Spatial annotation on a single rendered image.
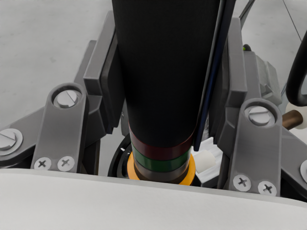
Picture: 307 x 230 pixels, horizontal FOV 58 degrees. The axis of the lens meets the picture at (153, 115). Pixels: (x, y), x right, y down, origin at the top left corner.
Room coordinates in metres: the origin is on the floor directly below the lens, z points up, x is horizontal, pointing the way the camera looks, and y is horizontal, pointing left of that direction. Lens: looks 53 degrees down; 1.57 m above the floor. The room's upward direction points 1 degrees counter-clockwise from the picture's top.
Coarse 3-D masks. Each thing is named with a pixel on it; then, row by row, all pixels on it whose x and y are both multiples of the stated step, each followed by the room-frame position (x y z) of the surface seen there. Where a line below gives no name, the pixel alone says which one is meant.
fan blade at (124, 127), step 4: (124, 100) 0.42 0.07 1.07; (124, 104) 0.42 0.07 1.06; (124, 108) 0.42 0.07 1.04; (124, 112) 0.42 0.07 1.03; (124, 116) 0.41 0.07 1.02; (124, 120) 0.41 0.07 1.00; (124, 124) 0.40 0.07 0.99; (124, 128) 0.40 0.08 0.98; (128, 128) 0.37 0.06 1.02; (124, 132) 0.40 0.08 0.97; (128, 132) 0.37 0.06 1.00
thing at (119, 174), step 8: (128, 136) 0.23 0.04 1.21; (120, 144) 0.22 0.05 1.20; (128, 144) 0.22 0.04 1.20; (120, 152) 0.21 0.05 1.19; (128, 152) 0.20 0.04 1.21; (112, 160) 0.20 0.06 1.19; (120, 160) 0.19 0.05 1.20; (112, 168) 0.19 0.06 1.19; (120, 168) 0.18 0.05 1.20; (112, 176) 0.17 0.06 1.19; (120, 176) 0.16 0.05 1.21
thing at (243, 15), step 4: (252, 0) 0.32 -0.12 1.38; (248, 4) 0.32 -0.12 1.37; (252, 4) 0.33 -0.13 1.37; (244, 8) 0.35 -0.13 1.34; (248, 8) 0.31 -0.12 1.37; (244, 12) 0.31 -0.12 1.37; (248, 12) 0.36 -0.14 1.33; (240, 16) 0.31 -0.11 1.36; (244, 16) 0.32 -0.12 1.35; (240, 20) 0.30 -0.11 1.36; (244, 20) 0.38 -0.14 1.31
